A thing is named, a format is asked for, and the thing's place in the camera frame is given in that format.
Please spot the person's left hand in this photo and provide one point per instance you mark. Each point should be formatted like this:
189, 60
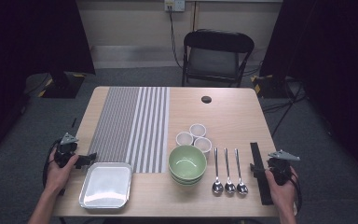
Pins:
56, 179

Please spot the metal spoon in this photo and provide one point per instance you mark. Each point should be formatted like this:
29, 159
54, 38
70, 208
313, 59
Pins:
241, 188
217, 187
229, 187

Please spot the black stand base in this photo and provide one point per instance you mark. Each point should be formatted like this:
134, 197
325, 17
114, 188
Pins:
270, 88
63, 88

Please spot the thin black stand leg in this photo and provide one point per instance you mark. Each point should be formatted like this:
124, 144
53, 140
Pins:
287, 110

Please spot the small black strip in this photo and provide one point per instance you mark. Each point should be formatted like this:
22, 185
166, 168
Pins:
73, 122

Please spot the white wall socket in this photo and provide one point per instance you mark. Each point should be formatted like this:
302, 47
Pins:
174, 4

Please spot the white square plate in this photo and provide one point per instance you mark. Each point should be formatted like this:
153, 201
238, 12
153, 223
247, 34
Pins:
105, 186

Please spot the person's right hand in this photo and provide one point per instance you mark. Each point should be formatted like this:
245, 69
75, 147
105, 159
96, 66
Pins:
284, 196

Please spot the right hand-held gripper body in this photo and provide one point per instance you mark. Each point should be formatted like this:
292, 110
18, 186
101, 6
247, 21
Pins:
279, 169

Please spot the black folding chair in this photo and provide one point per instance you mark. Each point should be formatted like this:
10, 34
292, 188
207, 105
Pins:
217, 40

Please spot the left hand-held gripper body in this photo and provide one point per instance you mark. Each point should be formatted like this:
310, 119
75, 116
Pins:
66, 152

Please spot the wall conduit pipe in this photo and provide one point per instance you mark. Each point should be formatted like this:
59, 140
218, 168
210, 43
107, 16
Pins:
194, 15

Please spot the grey striped placemat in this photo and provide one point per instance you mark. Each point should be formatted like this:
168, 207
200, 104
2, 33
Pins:
121, 124

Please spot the dark curtain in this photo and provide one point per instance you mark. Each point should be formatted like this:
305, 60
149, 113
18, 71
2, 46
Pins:
332, 62
28, 37

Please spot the white cup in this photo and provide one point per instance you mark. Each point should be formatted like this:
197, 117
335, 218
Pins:
197, 130
203, 144
184, 138

